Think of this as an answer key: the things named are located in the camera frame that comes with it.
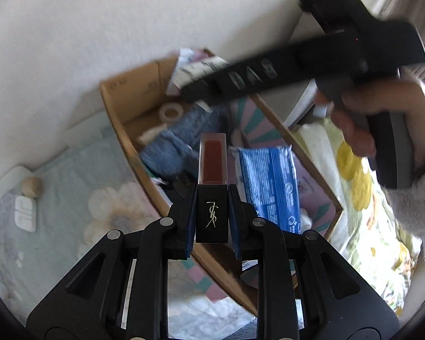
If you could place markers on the blue knitted cloth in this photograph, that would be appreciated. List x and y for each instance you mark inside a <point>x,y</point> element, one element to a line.
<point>170,148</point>

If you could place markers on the yellow floral blanket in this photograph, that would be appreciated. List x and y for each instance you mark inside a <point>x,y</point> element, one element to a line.
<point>354,177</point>

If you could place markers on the red lipstick with black cap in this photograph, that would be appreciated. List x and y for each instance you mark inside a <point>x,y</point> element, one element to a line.
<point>212,163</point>

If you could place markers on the floral tablecloth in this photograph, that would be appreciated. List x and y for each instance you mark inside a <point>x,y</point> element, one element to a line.
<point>74,170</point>

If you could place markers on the person's right forearm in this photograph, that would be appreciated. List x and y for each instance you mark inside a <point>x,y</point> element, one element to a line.
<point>421,212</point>

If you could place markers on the pink patterned cardboard box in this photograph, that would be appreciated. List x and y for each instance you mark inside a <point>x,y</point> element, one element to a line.
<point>127,102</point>

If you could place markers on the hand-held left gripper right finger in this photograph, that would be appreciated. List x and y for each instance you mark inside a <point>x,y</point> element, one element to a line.
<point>234,233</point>

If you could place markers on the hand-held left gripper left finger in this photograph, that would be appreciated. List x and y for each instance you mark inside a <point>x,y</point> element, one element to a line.
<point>189,233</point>

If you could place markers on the blue wipes packet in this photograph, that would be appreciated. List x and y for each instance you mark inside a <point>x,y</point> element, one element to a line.
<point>269,180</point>

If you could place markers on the wooden cylinder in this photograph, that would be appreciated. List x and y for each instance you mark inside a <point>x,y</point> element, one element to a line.
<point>32,187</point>

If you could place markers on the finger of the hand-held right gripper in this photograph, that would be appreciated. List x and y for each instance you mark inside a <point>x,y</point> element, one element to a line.
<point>241,81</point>

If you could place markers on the white tape roll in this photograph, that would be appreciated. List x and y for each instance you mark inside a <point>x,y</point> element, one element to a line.
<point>170,112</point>

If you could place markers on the white paper sheet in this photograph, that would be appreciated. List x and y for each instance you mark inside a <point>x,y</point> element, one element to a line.
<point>194,69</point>

